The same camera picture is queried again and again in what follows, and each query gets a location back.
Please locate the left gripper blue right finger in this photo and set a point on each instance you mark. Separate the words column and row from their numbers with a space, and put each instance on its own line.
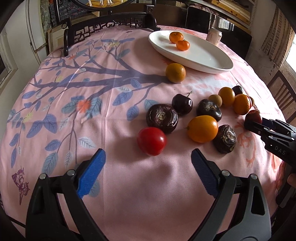
column 212, row 178

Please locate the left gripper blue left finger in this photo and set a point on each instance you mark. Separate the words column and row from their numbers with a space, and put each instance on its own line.
column 78, row 182

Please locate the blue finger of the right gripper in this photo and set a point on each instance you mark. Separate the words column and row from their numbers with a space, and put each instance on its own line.
column 278, row 126
column 259, row 128

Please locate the dark red plum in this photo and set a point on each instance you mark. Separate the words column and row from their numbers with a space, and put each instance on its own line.
column 254, row 115

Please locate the brown longan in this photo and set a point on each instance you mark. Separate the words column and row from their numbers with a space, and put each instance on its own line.
column 251, row 101
column 217, row 99

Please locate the textured orange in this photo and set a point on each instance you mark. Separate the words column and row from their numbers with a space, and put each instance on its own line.
column 241, row 104

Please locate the dark water chestnut front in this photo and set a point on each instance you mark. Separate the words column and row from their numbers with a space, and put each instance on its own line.
column 225, row 140

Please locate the dark water chestnut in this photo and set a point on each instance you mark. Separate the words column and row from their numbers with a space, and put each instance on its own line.
column 225, row 140
column 207, row 107
column 162, row 116

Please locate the red cherry tomato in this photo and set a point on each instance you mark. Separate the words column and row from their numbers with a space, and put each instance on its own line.
column 151, row 141

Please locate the small mandarin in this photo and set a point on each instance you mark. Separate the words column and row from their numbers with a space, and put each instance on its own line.
column 183, row 45

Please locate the large front mandarin orange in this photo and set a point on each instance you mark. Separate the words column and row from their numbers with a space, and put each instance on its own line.
column 174, row 37

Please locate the person's right hand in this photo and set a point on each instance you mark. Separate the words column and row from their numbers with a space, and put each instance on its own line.
column 292, row 180

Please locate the brown wooden chair right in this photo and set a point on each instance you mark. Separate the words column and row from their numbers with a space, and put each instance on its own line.
column 283, row 93

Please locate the smooth orange fruit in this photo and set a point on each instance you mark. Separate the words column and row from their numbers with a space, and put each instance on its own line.
column 228, row 96

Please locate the dark water chestnut back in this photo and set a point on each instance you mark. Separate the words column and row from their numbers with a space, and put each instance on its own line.
column 207, row 107

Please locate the dark cherry with stem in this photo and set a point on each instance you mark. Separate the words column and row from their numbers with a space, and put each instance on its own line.
column 182, row 104

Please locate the pink patterned tablecloth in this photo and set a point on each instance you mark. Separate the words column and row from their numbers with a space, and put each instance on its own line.
column 97, row 97

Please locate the white oval plate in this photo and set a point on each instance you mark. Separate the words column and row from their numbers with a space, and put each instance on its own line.
column 201, row 55

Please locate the dark side cabinet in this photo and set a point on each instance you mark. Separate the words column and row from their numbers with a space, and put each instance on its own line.
column 234, row 37

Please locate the small far orange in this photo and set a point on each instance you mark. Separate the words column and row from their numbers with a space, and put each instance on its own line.
column 175, row 72

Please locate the pale beverage can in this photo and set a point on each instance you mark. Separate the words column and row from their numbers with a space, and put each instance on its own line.
column 214, row 36

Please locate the wooden bookshelf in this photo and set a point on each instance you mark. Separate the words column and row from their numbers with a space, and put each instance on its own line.
column 242, row 12

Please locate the black carved wooden chair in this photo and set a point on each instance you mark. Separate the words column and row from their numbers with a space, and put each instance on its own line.
column 80, row 31

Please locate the round deer painting screen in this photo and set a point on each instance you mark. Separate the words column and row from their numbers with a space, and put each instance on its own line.
column 68, row 8

